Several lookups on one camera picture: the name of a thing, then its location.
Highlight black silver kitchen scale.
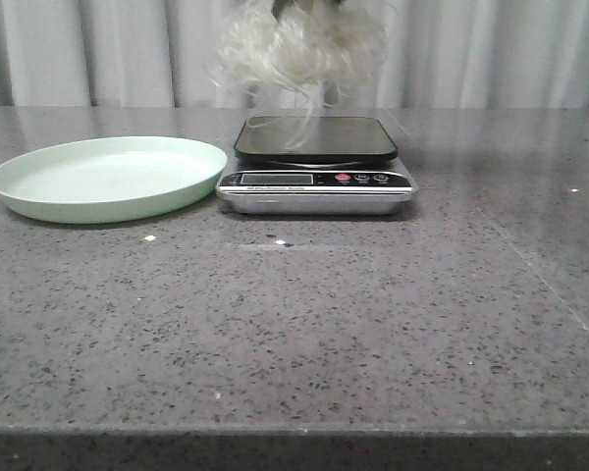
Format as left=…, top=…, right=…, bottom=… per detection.
left=216, top=116, right=418, bottom=216

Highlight white vermicelli noodle bundle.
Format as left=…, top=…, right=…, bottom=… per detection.
left=212, top=1, right=388, bottom=150

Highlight dark blurred gripper finger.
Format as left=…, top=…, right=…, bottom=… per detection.
left=324, top=0, right=345, bottom=12
left=271, top=0, right=294, bottom=19

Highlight white pleated curtain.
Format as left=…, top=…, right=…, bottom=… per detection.
left=0, top=1, right=589, bottom=109

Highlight light green plastic plate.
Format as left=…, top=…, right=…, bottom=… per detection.
left=0, top=136, right=228, bottom=224

